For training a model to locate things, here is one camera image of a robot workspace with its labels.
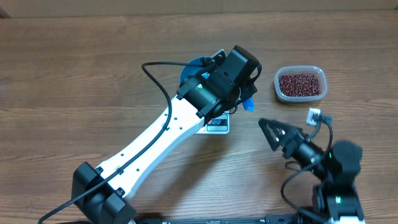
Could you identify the white digital kitchen scale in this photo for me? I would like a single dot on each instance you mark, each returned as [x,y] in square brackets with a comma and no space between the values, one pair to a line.
[219,125]

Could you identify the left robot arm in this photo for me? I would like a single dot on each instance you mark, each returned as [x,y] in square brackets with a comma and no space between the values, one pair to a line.
[102,193]

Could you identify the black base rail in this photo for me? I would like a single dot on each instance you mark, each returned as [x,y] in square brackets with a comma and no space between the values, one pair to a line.
[230,221]

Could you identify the red adzuki beans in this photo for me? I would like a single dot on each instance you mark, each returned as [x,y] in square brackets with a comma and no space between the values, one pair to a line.
[299,84]

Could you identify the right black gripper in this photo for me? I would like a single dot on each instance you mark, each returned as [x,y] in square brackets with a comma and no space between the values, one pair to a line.
[288,132]

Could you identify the blue plastic measuring scoop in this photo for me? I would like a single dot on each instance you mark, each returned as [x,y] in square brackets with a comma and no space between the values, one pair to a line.
[248,104]

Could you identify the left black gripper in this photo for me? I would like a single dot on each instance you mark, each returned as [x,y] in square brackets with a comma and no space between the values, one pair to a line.
[250,89]

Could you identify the clear plastic food container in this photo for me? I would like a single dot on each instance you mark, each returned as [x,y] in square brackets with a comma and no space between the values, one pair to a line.
[318,72]

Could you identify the blue metal bowl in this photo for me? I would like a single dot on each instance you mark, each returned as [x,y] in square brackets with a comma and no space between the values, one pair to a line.
[195,66]

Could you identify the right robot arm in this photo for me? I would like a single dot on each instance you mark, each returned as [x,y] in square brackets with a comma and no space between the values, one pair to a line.
[335,198]

